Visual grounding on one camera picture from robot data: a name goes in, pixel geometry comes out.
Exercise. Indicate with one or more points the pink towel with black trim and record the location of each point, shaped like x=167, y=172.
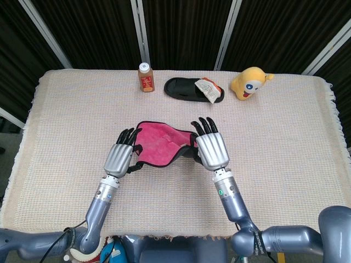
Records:
x=159, y=142

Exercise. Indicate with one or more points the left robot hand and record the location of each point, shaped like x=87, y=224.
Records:
x=118, y=160

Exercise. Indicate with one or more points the white orange snack packet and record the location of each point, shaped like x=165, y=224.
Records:
x=208, y=89

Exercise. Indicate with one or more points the beige woven tablecloth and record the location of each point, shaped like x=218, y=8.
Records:
x=164, y=197

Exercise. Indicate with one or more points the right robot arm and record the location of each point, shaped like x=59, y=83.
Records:
x=233, y=202

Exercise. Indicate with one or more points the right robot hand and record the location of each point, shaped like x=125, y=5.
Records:
x=212, y=149

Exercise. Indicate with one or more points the white metal frame post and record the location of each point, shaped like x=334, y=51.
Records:
x=46, y=33
x=11, y=117
x=229, y=30
x=140, y=30
x=329, y=46

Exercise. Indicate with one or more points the black slipper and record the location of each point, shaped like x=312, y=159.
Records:
x=181, y=87

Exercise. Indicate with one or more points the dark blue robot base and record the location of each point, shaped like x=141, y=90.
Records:
x=175, y=252

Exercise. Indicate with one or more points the yellow plush toy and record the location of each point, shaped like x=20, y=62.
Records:
x=246, y=82

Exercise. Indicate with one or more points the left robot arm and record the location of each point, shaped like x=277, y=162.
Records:
x=98, y=208

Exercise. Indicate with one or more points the blue plastic object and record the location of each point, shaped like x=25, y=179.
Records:
x=112, y=253

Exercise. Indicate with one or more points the white round drum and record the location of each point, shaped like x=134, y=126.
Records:
x=87, y=256

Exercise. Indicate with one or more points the brown juice bottle red label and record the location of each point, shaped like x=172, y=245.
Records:
x=146, y=82

